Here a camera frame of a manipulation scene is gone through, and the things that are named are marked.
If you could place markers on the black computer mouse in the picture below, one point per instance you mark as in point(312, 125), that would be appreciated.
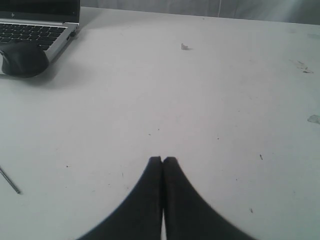
point(22, 59)

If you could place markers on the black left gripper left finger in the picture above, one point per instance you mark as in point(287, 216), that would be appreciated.
point(140, 215)

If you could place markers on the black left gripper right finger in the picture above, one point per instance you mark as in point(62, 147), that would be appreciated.
point(187, 215)

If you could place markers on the silver HP laptop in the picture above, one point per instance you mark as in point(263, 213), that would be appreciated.
point(50, 24)

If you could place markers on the small paper scrap on table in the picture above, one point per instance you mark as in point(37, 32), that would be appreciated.
point(184, 47)

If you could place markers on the thin metal rod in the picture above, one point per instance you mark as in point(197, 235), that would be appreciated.
point(10, 182)

